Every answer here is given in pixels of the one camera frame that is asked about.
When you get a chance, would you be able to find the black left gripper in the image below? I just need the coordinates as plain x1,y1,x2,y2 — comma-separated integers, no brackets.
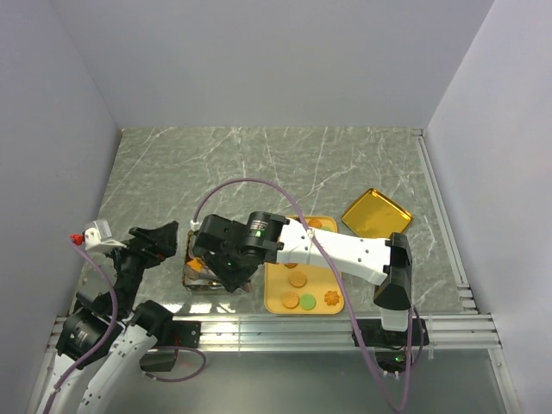
101,220,178,315

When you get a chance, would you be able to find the orange fish cookie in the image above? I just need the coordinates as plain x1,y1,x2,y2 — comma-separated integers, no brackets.
186,258,204,273

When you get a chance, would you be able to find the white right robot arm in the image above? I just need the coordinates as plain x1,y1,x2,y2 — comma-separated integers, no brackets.
191,211,412,344

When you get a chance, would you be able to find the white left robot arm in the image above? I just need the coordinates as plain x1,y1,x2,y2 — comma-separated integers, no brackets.
37,220,179,413

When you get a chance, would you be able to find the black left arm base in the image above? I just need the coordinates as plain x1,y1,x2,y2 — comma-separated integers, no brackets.
117,300,206,381

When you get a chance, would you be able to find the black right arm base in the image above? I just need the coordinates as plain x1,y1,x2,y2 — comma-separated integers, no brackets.
357,317,430,375

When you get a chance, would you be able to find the gold cookie tin box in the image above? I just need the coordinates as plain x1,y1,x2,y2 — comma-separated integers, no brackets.
182,230,253,293

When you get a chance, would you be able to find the round waffle cookie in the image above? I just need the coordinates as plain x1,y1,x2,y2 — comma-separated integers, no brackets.
307,218,323,229
288,272,307,288
280,292,300,310

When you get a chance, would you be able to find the green round cookie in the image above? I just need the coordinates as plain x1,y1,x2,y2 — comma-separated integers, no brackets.
299,294,317,311

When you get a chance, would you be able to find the flower shaped cookie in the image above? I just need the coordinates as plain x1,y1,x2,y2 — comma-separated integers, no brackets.
323,291,341,306

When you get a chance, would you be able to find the gold tin lid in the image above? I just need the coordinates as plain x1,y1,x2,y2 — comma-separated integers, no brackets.
342,188,413,238

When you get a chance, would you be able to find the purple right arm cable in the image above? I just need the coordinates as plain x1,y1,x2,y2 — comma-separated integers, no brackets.
192,179,426,411

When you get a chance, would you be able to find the white aluminium side rail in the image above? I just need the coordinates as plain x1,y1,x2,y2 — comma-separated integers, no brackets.
411,128,480,311

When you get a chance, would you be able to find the aluminium front rail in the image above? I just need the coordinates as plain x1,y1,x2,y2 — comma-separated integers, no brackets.
47,312,504,353

